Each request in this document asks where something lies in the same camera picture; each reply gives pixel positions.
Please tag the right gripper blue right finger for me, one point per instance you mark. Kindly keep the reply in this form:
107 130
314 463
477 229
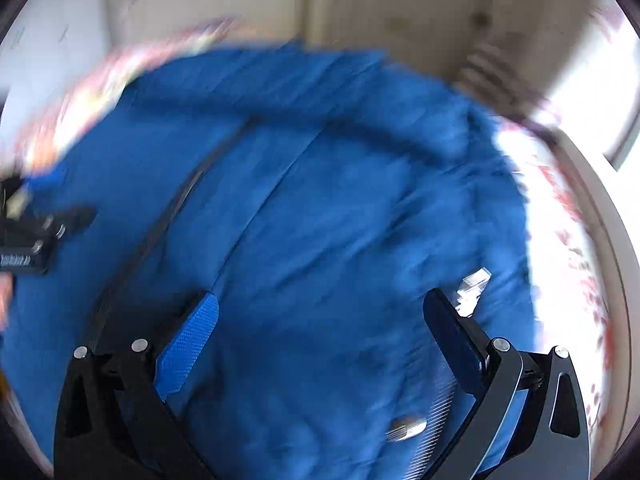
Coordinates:
461 340

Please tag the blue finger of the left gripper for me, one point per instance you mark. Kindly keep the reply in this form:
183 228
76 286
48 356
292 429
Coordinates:
50 179

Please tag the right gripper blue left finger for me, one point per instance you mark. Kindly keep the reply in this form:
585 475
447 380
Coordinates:
182 347

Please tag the blue down jacket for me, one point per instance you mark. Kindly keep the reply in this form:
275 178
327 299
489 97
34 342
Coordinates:
343 188

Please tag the person's left hand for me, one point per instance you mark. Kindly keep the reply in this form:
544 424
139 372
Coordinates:
6 294

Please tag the floral bed quilt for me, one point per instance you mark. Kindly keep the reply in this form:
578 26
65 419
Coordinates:
567 290

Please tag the patterned striped curtain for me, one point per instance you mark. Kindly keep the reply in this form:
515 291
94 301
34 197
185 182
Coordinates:
492 72

